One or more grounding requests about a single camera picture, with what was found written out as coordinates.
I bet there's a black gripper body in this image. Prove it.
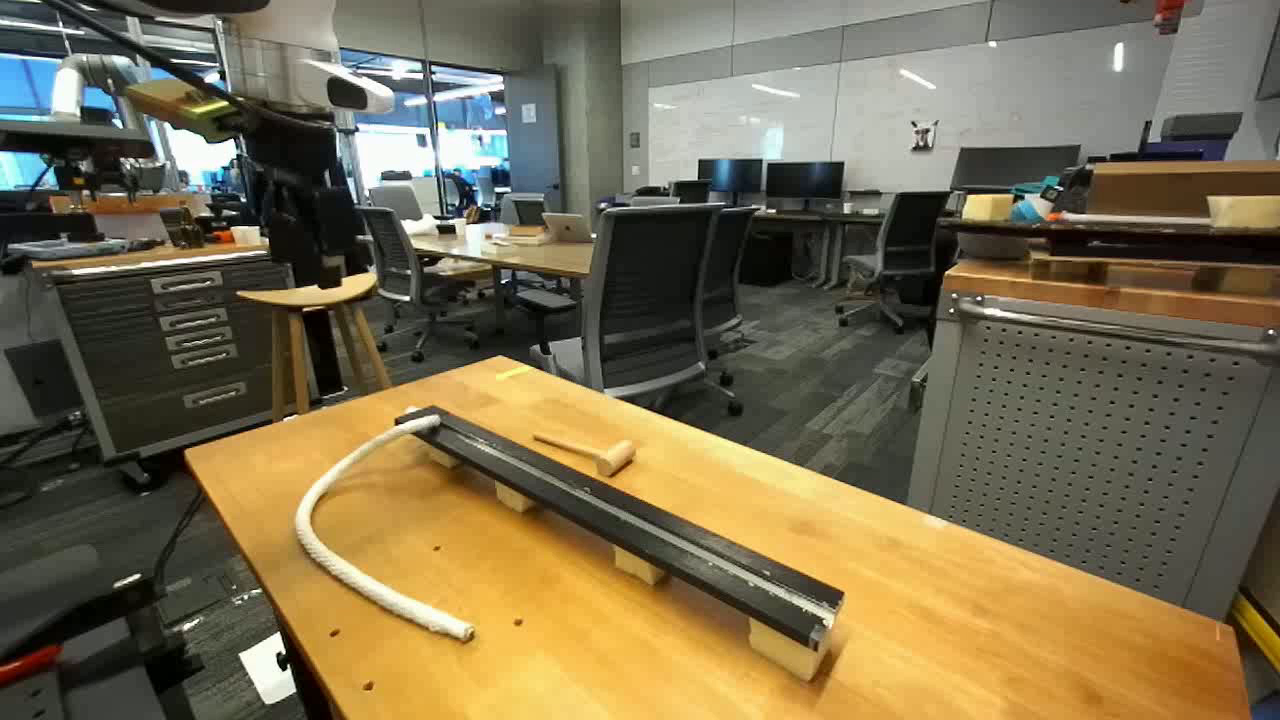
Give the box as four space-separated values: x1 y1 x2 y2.
245 112 363 263

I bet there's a white rope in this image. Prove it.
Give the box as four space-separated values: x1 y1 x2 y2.
294 410 480 650

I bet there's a teal small object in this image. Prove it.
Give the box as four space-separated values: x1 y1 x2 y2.
1010 173 1072 226

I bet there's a wooden stool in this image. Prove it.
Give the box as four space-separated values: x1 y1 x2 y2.
237 270 402 421

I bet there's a grey mesh office chair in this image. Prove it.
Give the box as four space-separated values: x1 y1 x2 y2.
358 205 499 367
512 195 746 421
700 200 766 353

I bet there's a grey drawer cabinet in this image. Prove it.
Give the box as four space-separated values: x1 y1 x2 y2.
28 239 299 463

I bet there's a wooden meeting table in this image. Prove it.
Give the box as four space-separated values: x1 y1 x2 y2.
403 217 600 286

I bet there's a grey door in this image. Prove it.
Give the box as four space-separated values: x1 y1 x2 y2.
499 68 569 210

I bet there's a pale wooden support block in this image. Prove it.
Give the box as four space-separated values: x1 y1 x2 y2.
746 612 841 690
493 480 541 522
610 545 672 592

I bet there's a white paper sheet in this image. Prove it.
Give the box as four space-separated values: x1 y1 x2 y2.
237 629 299 709

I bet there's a black computer monitor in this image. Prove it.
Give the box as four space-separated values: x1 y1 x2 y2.
766 155 848 210
691 155 769 205

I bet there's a black office chair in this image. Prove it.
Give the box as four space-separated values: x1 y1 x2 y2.
838 187 957 336

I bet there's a pale foam block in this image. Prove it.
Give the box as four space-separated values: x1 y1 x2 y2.
1205 192 1280 238
957 192 1022 229

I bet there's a large grey monitor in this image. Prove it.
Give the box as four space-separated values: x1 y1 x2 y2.
946 142 1089 200

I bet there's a grey perforated workbench cabinet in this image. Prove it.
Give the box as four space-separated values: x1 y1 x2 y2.
908 256 1280 625

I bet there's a brown box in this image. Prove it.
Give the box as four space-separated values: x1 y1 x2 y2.
1086 155 1280 221

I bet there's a yellow bar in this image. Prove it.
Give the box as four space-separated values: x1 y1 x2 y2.
1229 592 1280 673

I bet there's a long black rail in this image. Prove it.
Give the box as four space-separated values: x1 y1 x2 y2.
393 406 848 652

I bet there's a red handled tool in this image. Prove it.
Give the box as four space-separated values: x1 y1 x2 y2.
0 641 70 692

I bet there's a wall whiteboard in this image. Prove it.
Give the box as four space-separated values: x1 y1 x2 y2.
644 19 1179 192

